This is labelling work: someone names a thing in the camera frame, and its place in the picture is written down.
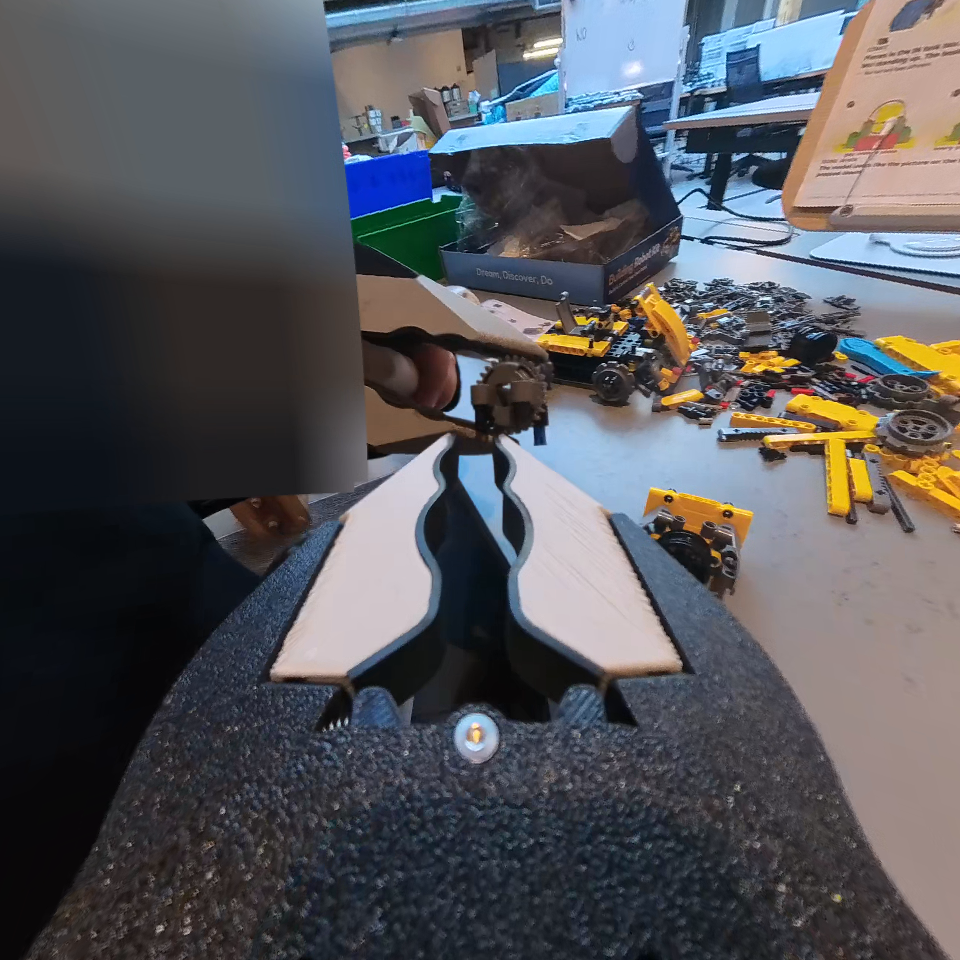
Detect blue plastic bin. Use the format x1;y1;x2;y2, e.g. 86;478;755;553
345;150;435;220

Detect silver monitor stand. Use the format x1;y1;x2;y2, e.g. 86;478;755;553
810;231;960;279

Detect brown cardboard box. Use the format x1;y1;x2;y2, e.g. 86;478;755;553
408;88;451;136

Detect background office desk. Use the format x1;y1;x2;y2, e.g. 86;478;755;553
663;90;822;207

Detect silver ventilation duct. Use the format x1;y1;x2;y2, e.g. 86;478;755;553
326;0;564;31

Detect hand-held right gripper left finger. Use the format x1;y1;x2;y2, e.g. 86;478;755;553
270;432;460;690

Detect clear plastic bags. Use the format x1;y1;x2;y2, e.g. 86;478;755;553
457;146;654;265

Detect black office chair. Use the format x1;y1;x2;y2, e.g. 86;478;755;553
723;45;766;106

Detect black cable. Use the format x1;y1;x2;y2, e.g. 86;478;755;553
678;186;796;249

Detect yellow black toy vehicle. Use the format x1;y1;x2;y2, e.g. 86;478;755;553
536;283;695;406

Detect grey desk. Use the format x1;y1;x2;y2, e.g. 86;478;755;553
202;225;960;946

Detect large grey toy wheel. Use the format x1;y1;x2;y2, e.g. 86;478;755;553
876;408;955;455

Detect black round part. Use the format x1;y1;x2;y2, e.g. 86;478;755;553
787;326;839;366

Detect instruction sheet on stand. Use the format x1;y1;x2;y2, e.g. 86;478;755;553
781;0;960;232

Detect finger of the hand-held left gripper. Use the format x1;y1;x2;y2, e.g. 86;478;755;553
357;273;550;365
364;382;485;455

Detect green plastic bin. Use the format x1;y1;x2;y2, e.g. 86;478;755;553
351;193;465;282

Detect dark grey gear assembly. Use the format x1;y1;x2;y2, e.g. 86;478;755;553
469;357;555;449

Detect black axle rod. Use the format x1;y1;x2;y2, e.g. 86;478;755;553
872;463;918;535

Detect person's left hand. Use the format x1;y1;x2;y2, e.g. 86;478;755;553
408;343;460;412

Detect white paper sheet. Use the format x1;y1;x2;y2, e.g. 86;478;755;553
480;298;560;339

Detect white whiteboard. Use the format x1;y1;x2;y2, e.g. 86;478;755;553
561;0;690;95

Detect small grey toy wheel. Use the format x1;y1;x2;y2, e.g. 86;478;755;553
873;372;935;406

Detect pile of small black parts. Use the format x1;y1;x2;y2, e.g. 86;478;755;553
652;277;864;429

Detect pile of yellow beams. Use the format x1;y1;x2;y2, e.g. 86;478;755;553
731;333;960;526

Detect blue plastic piece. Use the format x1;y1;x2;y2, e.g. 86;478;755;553
836;337;939;378

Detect dark blue cardboard kit box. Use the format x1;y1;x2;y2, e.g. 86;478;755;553
429;105;685;305

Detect yellow grey brick sub-assembly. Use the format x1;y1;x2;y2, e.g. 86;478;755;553
643;487;755;597

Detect brown wooden piece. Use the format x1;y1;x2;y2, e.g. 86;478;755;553
228;495;312;537

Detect person's dark clothing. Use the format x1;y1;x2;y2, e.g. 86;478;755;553
0;501;264;960

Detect printed instruction sheet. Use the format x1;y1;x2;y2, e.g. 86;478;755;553
793;0;960;210

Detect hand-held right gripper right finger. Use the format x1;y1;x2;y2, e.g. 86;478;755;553
493;435;685;686

